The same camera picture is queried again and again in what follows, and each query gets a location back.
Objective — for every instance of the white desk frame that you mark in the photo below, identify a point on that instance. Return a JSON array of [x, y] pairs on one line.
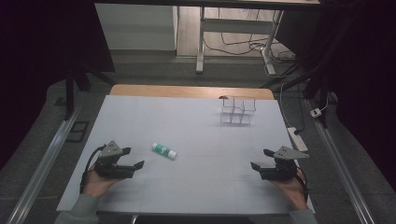
[[236, 26]]

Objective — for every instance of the metal floor rail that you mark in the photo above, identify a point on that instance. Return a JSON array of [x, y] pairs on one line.
[[339, 168], [46, 165]]

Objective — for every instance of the clear acrylic compartment organizer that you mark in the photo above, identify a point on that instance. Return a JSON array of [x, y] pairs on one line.
[[238, 111]]

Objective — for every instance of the small white adapter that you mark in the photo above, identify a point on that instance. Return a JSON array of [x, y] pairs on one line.
[[315, 112]]

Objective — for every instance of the white cabinet panel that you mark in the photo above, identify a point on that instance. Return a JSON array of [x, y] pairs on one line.
[[135, 28]]

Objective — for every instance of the black metal stand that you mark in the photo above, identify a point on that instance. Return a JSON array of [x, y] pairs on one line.
[[70, 93], [314, 84]]

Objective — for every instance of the person's right hand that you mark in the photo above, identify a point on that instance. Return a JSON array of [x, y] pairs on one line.
[[291, 189]]

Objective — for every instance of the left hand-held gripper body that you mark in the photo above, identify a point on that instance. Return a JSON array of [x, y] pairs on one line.
[[109, 161]]

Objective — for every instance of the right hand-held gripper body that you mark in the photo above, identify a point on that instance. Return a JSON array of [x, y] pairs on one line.
[[280, 168]]

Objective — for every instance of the black floor socket box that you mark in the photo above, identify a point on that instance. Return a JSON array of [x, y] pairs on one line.
[[77, 131]]

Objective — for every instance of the white power strip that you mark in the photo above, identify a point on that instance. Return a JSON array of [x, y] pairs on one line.
[[297, 139]]

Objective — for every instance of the green and white glue stick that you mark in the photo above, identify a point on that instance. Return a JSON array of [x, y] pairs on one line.
[[164, 151]]

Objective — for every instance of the dark curtain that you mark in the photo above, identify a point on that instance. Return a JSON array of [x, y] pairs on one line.
[[364, 77], [31, 62]]

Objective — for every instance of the person's left hand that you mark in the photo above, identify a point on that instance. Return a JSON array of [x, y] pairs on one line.
[[98, 183]]

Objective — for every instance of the white table cover sheet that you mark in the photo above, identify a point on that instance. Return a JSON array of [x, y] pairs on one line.
[[193, 161]]

